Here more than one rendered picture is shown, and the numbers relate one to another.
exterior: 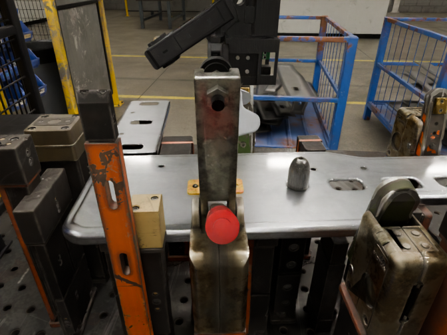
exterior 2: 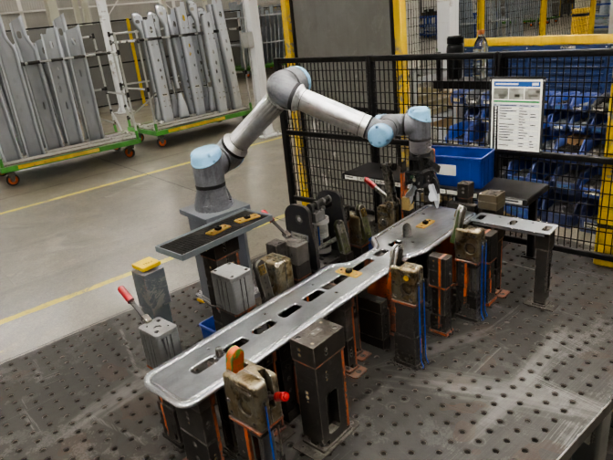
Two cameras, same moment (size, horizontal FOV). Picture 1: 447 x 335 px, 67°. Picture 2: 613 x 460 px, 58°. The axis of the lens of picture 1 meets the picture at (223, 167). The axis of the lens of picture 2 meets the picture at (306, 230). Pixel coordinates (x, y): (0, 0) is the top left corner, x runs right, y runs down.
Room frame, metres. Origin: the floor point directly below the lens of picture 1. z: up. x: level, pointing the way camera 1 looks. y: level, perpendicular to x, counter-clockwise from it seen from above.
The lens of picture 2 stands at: (1.51, -1.62, 1.78)
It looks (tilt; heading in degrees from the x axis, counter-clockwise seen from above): 22 degrees down; 136
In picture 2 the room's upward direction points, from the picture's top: 6 degrees counter-clockwise
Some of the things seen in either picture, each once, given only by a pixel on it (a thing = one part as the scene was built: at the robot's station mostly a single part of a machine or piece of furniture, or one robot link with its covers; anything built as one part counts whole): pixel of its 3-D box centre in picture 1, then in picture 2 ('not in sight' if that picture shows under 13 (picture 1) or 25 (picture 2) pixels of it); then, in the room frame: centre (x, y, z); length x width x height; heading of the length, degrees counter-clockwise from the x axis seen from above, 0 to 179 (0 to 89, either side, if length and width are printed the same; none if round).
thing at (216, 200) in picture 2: not in sight; (212, 194); (-0.23, -0.45, 1.15); 0.15 x 0.15 x 0.10
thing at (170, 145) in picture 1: (180, 202); (481, 266); (0.61, 0.09, 0.84); 0.11 x 0.10 x 0.28; 3
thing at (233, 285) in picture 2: not in sight; (240, 330); (0.30, -0.79, 0.90); 0.13 x 0.10 x 0.41; 3
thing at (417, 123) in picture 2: not in sight; (419, 123); (0.43, -0.02, 1.38); 0.09 x 0.08 x 0.11; 23
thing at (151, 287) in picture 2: not in sight; (161, 334); (0.14, -0.96, 0.92); 0.08 x 0.08 x 0.44; 3
